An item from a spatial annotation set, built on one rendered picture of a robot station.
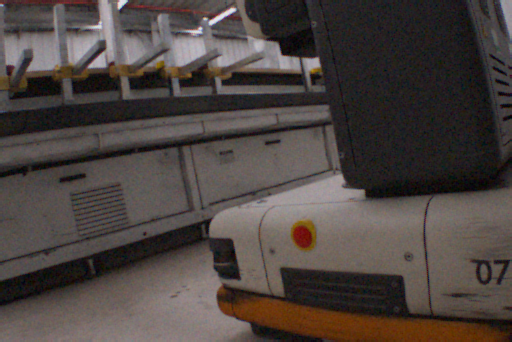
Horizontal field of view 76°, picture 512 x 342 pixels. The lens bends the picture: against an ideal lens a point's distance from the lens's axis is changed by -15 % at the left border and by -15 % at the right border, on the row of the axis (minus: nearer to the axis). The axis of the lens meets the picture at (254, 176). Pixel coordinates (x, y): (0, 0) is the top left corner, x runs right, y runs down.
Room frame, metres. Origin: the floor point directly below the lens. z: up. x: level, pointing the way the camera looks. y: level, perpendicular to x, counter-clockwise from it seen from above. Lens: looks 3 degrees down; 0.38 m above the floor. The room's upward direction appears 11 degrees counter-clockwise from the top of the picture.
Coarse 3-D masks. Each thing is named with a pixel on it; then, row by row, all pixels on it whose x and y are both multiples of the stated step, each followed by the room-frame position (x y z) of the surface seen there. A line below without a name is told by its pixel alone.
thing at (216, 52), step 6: (216, 48) 1.49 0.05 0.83; (204, 54) 1.55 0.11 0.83; (210, 54) 1.53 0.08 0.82; (216, 54) 1.50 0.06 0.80; (222, 54) 1.51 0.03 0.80; (198, 60) 1.58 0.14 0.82; (204, 60) 1.56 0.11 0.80; (210, 60) 1.56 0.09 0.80; (186, 66) 1.65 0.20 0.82; (192, 66) 1.62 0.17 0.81; (198, 66) 1.62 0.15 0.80; (180, 72) 1.69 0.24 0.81; (186, 72) 1.68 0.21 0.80; (162, 78) 1.79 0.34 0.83
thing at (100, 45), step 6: (96, 42) 1.16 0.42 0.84; (102, 42) 1.15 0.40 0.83; (90, 48) 1.20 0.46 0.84; (96, 48) 1.16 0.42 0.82; (102, 48) 1.16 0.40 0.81; (84, 54) 1.24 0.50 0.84; (90, 54) 1.20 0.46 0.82; (96, 54) 1.20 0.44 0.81; (84, 60) 1.25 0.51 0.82; (90, 60) 1.24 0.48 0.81; (78, 66) 1.29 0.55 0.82; (84, 66) 1.29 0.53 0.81; (78, 72) 1.33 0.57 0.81
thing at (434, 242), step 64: (320, 192) 0.77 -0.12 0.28; (448, 192) 0.48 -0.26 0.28; (256, 256) 0.67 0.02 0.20; (320, 256) 0.57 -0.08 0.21; (384, 256) 0.49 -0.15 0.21; (448, 256) 0.43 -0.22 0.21; (256, 320) 0.70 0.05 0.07; (320, 320) 0.58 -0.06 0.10; (384, 320) 0.50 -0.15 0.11; (448, 320) 0.43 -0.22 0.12
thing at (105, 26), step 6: (102, 0) 2.48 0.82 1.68; (102, 6) 2.48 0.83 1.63; (102, 12) 2.48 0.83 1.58; (108, 12) 2.51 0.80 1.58; (102, 18) 2.48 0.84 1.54; (108, 18) 2.50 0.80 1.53; (102, 24) 2.49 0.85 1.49; (108, 24) 2.50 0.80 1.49; (102, 30) 2.50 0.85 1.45; (108, 30) 2.50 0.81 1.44; (102, 36) 2.50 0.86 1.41; (108, 36) 2.49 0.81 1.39; (108, 42) 2.49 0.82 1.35; (108, 48) 2.48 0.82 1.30; (108, 54) 2.48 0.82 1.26; (108, 60) 2.48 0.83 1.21
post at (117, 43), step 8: (112, 8) 1.50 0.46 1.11; (112, 16) 1.50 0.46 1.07; (112, 24) 1.50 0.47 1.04; (112, 32) 1.51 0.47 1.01; (120, 32) 1.51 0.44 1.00; (112, 40) 1.51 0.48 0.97; (120, 40) 1.51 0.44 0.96; (120, 48) 1.51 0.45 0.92; (120, 56) 1.50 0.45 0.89; (120, 80) 1.50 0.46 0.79; (120, 88) 1.50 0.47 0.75; (128, 88) 1.52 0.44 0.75; (120, 96) 1.51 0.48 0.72
